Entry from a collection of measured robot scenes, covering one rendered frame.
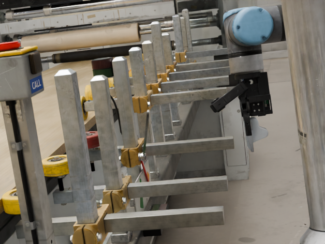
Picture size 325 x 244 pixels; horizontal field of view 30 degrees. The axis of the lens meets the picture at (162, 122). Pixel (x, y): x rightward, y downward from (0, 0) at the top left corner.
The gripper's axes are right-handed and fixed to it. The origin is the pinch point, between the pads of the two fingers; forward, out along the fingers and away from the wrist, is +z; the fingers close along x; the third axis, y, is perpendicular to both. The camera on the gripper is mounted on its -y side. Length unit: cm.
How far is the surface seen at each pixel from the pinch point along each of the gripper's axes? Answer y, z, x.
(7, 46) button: -35, -30, -80
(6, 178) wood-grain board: -58, -4, -29
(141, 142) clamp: -29.8, -4.7, 5.5
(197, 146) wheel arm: -14.1, -1.6, 3.8
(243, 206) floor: -2, 61, 188
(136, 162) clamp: -30.9, -0.2, -2.2
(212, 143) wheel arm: -9.8, -1.9, 3.5
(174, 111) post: -27, -6, 101
